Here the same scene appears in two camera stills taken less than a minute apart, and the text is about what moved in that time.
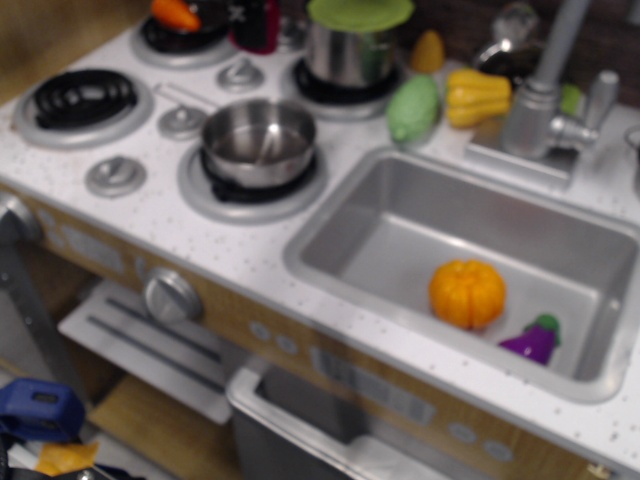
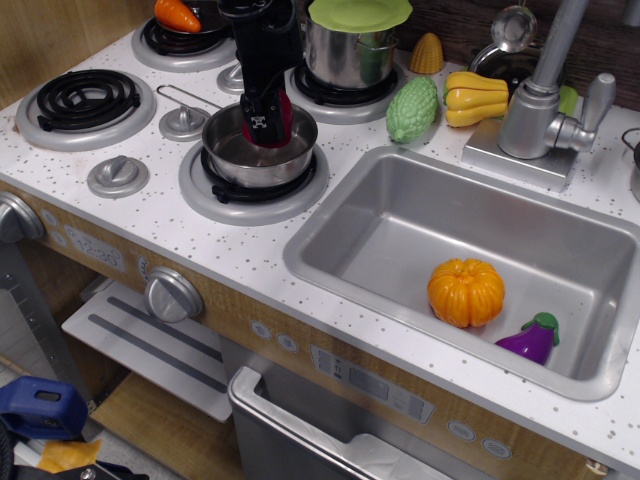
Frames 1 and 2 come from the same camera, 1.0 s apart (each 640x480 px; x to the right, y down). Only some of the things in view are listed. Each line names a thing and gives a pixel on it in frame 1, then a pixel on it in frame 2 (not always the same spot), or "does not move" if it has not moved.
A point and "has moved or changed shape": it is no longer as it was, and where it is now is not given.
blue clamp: (41, 410) does not move
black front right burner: (253, 194) does not move
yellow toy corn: (428, 52) does not move
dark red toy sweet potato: (273, 23) has moved or changed shape
